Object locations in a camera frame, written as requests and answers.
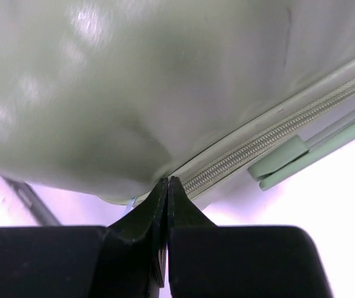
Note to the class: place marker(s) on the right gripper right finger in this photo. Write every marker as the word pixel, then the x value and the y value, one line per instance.
pixel 206 260

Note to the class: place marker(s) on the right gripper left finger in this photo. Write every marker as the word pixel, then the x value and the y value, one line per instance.
pixel 125 259

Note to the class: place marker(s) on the green suitcase blue lining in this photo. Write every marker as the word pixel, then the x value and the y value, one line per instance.
pixel 107 97

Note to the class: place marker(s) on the metal base rail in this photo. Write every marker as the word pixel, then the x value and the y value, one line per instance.
pixel 33 202

